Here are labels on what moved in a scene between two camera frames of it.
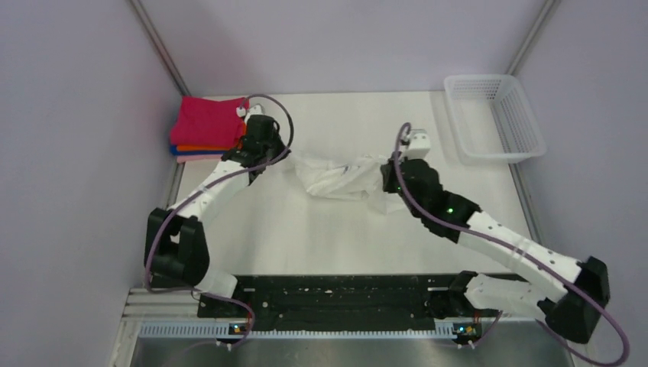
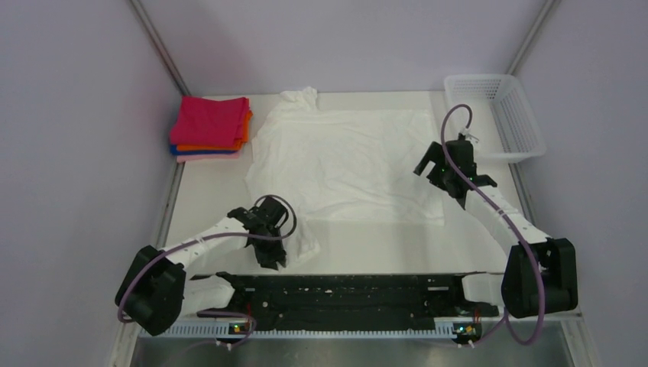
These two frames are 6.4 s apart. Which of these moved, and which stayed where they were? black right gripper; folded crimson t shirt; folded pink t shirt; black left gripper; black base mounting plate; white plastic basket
Moved: black right gripper; black left gripper
Stayed: black base mounting plate; folded crimson t shirt; folded pink t shirt; white plastic basket
